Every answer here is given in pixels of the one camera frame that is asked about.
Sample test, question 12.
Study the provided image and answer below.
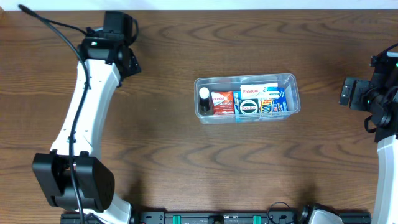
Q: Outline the dark green ointment box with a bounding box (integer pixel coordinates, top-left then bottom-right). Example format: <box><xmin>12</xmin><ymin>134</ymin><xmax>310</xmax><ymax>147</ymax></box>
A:
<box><xmin>238</xmin><ymin>99</ymin><xmax>259</xmax><ymax>114</ymax></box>

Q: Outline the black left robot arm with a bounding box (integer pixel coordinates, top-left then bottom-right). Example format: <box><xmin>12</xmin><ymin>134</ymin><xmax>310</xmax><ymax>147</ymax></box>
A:
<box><xmin>32</xmin><ymin>11</ymin><xmax>141</xmax><ymax>223</ymax></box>

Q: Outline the dark syrup bottle white cap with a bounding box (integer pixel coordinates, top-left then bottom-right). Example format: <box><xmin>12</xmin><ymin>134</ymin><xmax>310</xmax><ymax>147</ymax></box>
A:
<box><xmin>198</xmin><ymin>87</ymin><xmax>211</xmax><ymax>114</ymax></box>

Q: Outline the blue Cool Fever box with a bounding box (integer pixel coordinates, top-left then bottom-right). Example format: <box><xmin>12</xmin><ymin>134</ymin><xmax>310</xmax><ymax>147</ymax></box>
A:
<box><xmin>233</xmin><ymin>88</ymin><xmax>288</xmax><ymax>117</ymax></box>

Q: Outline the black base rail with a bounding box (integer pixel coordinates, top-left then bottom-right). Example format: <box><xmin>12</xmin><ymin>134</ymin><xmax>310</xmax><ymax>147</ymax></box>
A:
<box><xmin>60</xmin><ymin>211</ymin><xmax>373</xmax><ymax>224</ymax></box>

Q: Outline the red Panadol ActiFast box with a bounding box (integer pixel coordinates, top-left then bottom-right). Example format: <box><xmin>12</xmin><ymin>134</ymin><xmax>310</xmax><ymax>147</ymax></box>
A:
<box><xmin>211</xmin><ymin>91</ymin><xmax>234</xmax><ymax>115</ymax></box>

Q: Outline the clear plastic container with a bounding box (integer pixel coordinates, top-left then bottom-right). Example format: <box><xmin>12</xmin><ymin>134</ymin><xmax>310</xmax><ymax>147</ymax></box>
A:
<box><xmin>194</xmin><ymin>73</ymin><xmax>300</xmax><ymax>124</ymax></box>

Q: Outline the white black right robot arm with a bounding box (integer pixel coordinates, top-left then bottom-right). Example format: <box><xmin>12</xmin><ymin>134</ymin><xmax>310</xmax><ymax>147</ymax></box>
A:
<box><xmin>339</xmin><ymin>50</ymin><xmax>397</xmax><ymax>224</ymax></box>

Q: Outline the white Panadol box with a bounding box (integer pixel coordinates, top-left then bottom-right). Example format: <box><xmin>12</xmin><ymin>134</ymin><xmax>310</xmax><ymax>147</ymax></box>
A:
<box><xmin>240</xmin><ymin>83</ymin><xmax>280</xmax><ymax>100</ymax></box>

